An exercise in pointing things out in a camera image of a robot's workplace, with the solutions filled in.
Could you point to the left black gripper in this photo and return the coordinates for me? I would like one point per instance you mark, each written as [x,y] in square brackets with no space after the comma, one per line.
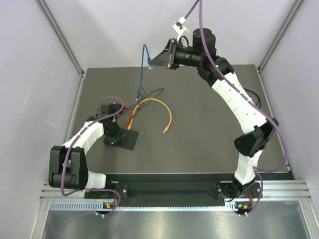
[118,138]

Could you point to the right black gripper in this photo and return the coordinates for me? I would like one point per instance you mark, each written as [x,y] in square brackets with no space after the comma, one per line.
[166,59]

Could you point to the black network switch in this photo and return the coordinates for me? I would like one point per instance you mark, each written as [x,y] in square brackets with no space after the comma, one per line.
[130,140]

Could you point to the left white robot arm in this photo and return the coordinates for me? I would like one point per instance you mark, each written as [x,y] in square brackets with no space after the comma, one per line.
[67,163]

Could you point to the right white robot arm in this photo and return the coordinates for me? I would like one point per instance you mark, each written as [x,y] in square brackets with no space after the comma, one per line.
[221,77]

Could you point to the slotted grey cable duct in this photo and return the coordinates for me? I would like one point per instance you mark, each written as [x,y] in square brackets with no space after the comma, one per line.
[105,207]

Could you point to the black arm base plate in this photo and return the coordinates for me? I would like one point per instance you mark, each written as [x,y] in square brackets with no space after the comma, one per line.
[183,191]

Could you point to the aluminium frame rail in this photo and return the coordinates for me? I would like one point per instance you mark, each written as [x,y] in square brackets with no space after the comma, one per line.
[286,190]

